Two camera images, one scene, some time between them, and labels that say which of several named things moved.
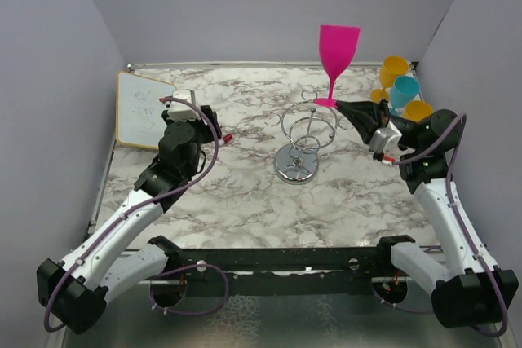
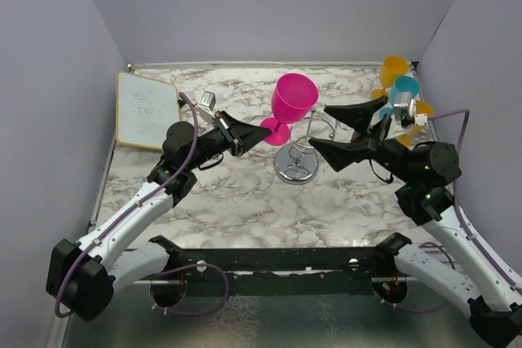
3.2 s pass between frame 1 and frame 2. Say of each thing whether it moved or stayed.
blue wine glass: stayed
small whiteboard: stayed
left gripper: moved
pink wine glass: moved
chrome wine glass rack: stayed
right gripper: moved
